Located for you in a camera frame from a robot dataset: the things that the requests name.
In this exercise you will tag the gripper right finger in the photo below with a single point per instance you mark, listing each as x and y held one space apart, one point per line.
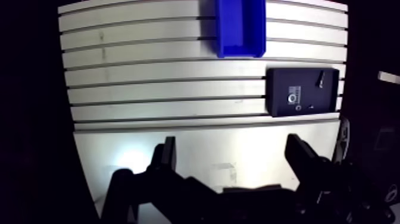
315 175

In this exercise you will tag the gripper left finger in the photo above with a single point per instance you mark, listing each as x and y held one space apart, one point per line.
162 178

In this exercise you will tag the black tray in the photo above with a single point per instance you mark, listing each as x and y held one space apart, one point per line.
301 92

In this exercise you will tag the steel bolt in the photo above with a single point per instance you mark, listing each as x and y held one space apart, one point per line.
320 79

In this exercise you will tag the blue bin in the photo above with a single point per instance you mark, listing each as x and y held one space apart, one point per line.
240 29

